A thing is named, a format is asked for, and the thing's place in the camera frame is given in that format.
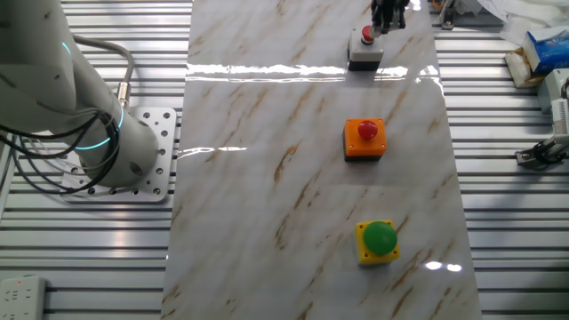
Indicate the orange box red button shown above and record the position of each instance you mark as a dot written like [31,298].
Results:
[366,138]

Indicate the tan wrapped packet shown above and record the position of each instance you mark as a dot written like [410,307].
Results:
[518,66]

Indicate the blue tissue pack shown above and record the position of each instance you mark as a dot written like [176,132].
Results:
[549,51]

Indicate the marble pattern board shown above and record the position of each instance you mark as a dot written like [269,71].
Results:
[266,200]

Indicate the white crumpled plastic bag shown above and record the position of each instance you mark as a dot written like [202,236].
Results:
[524,13]

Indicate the yellow box green button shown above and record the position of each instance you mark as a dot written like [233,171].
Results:
[380,240]

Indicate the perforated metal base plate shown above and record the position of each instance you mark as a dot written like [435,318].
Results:
[164,133]

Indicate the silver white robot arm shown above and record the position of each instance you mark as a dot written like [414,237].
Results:
[44,66]

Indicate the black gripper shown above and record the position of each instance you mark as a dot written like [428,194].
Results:
[391,5]

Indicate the white power strip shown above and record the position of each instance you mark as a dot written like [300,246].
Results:
[22,298]

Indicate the grey box red button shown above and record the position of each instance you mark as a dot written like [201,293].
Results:
[364,53]

